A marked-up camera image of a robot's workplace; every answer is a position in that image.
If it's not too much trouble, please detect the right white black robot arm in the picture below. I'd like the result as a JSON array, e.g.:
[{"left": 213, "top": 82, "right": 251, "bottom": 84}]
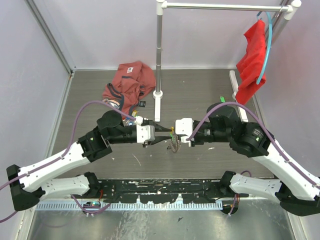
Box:
[{"left": 175, "top": 102, "right": 320, "bottom": 217}]

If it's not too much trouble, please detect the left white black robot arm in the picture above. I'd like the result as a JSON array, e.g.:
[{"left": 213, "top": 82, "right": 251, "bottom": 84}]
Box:
[{"left": 6, "top": 110, "right": 171, "bottom": 212}]

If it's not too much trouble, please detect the rust red t-shirt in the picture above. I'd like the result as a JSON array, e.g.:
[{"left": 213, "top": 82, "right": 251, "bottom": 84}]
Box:
[{"left": 102, "top": 61, "right": 156, "bottom": 115}]

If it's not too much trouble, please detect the bright red shirt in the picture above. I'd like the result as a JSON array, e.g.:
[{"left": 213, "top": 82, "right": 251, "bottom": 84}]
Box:
[{"left": 235, "top": 20, "right": 267, "bottom": 105}]

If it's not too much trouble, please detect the light blue clothes hanger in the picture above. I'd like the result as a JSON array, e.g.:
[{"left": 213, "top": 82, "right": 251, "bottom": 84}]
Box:
[{"left": 256, "top": 11, "right": 273, "bottom": 85}]

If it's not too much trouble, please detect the white metal clothes rack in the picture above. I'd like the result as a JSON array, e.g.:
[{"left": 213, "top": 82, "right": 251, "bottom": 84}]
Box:
[{"left": 153, "top": 0, "right": 302, "bottom": 122}]

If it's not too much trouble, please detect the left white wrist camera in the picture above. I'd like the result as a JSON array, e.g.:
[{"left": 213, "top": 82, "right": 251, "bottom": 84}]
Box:
[{"left": 134, "top": 116, "right": 155, "bottom": 144}]

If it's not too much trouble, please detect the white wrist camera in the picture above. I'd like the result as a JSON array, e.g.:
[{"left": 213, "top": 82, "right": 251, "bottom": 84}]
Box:
[
  {"left": 134, "top": 116, "right": 155, "bottom": 144},
  {"left": 174, "top": 117, "right": 194, "bottom": 147}
]

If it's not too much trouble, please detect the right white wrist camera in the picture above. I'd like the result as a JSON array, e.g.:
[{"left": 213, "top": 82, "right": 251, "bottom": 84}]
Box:
[{"left": 174, "top": 117, "right": 194, "bottom": 147}]

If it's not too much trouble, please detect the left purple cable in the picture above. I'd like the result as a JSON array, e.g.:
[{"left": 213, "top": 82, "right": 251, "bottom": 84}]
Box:
[{"left": 0, "top": 100, "right": 141, "bottom": 223}]

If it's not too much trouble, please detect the black mounting base plate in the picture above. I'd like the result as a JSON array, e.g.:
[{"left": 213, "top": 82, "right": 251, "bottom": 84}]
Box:
[{"left": 72, "top": 178, "right": 251, "bottom": 205}]

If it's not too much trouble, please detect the grey slotted cable duct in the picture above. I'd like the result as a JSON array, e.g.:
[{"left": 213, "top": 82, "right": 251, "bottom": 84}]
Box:
[{"left": 35, "top": 200, "right": 223, "bottom": 211}]

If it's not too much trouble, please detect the aluminium frame post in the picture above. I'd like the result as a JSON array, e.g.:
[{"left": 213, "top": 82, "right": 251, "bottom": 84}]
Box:
[{"left": 23, "top": 0, "right": 77, "bottom": 76}]

